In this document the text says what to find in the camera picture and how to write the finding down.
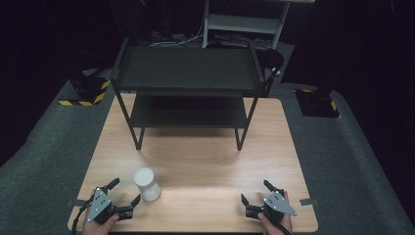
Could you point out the person's left hand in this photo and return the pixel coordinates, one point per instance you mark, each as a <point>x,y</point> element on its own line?
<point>98,225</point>

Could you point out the white plastic jar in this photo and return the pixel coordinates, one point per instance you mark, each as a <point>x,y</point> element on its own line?
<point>147,184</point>

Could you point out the person's right hand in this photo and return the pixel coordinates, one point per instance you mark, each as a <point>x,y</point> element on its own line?
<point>275,222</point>

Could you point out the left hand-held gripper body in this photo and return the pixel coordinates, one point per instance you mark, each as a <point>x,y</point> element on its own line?
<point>101,207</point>

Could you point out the black round chair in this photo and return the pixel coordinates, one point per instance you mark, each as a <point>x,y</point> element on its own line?
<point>270,65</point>

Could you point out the black yellow striped stand base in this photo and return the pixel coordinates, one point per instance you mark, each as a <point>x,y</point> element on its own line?
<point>86,93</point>
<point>318,103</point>

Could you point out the grey tape strip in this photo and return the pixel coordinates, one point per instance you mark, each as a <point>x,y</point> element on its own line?
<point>75,202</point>
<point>308,202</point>

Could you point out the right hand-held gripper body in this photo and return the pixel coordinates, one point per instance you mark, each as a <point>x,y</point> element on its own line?
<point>274,205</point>

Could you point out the white metal rack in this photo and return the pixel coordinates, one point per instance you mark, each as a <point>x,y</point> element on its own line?
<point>243,23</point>

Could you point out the black two-tier metal shelf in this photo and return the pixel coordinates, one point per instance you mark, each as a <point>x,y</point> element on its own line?
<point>187,84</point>

